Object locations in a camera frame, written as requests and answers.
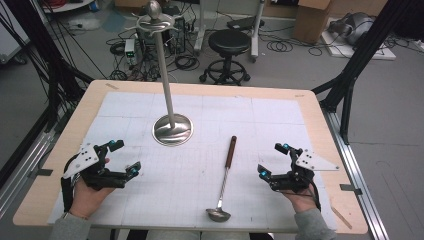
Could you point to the white grid mat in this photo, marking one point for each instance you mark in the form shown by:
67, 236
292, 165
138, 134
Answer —
183, 190

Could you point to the steel utensil stand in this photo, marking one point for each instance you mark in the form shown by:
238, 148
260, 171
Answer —
165, 83

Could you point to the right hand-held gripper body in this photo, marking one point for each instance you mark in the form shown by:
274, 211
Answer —
313, 161

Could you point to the aluminium rail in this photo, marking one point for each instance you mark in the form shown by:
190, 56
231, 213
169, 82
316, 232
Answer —
353, 166
23, 166

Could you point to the power supply with green display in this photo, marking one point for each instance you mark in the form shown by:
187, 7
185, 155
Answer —
130, 50

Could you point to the person's right hand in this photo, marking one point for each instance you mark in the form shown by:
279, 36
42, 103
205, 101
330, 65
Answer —
303, 201

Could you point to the black tape piece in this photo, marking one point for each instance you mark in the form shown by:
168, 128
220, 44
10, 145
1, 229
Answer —
350, 188
45, 172

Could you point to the black metal frame strut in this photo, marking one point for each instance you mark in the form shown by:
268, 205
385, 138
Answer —
50, 66
366, 40

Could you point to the person's left hand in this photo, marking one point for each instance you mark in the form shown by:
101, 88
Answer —
86, 200

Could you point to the black flat device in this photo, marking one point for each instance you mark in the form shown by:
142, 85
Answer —
243, 22

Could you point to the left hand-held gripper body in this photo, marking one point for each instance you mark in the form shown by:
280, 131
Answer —
85, 160

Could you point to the grey bag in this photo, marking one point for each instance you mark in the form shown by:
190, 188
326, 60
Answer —
355, 26

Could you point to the brown cardboard box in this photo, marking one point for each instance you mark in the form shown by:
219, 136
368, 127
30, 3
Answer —
311, 23

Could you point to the thin wooden stick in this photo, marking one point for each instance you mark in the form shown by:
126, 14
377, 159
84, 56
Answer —
341, 217

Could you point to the tan tape piece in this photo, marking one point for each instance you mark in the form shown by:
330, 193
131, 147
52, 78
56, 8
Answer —
112, 86

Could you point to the black round stool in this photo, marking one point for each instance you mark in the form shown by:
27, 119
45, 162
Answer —
229, 41

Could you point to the white floor board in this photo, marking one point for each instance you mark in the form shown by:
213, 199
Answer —
383, 53

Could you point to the white stand leg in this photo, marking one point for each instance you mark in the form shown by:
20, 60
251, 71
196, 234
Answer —
256, 33
200, 30

